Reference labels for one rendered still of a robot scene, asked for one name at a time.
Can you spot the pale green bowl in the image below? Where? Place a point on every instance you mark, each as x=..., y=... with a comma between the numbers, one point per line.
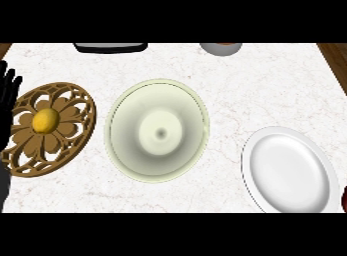
x=156, y=130

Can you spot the white plate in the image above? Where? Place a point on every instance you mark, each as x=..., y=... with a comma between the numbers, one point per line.
x=288, y=170

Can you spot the yellow lemon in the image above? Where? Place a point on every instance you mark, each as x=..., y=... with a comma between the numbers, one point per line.
x=44, y=121

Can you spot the brown wooden flower trivet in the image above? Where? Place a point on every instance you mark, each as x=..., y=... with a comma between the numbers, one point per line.
x=57, y=143

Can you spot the black tray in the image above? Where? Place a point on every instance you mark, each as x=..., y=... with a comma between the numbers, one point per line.
x=109, y=47

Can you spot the grey cup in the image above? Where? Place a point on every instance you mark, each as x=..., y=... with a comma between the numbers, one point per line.
x=220, y=48

